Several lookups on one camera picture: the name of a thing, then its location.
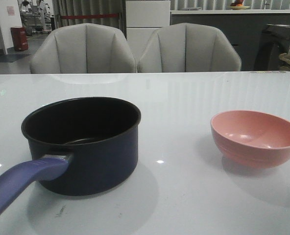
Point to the pink plastic bowl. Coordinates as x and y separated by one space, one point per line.
252 138

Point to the right grey upholstered chair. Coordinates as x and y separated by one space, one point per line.
188 47

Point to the grey upholstered chair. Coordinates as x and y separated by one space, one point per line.
84 48
188 47

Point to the left grey upholstered chair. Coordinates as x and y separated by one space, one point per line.
84 48

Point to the white cabinet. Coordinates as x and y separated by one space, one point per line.
142 18

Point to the grey counter with white top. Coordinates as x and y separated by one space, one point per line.
242 27

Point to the fruit plate on counter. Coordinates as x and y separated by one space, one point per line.
238 5

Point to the dark blue saucepan purple handle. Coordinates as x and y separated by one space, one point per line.
79 146

